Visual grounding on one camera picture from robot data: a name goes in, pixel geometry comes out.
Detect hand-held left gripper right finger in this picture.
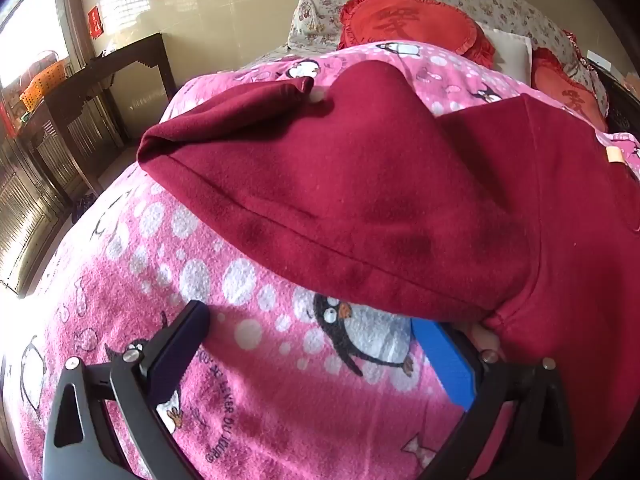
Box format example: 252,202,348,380
410,317,578,480

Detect dark red fleece pants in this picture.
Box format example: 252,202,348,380
136,60,640,480

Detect small red ruffled pillow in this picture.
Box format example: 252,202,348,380
530,47,608,131

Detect wooden slatted panel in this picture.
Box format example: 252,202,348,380
0,110,76,296

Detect orange plastic basket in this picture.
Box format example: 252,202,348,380
19,59,68,113

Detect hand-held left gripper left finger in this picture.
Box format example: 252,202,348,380
42,300,211,480

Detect dark wooden headboard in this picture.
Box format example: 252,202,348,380
585,55,640,133

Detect dark slippers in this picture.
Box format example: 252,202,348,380
69,191,97,225

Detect floral pillow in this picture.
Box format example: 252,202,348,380
357,0,608,111
287,0,371,53

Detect dark wooden side table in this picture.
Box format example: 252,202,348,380
20,32,176,196

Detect white pillow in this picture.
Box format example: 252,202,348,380
475,22,533,86

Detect large red heart pillow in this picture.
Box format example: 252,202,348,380
337,0,496,68

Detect pink penguin print blanket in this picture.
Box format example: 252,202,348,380
0,40,640,480

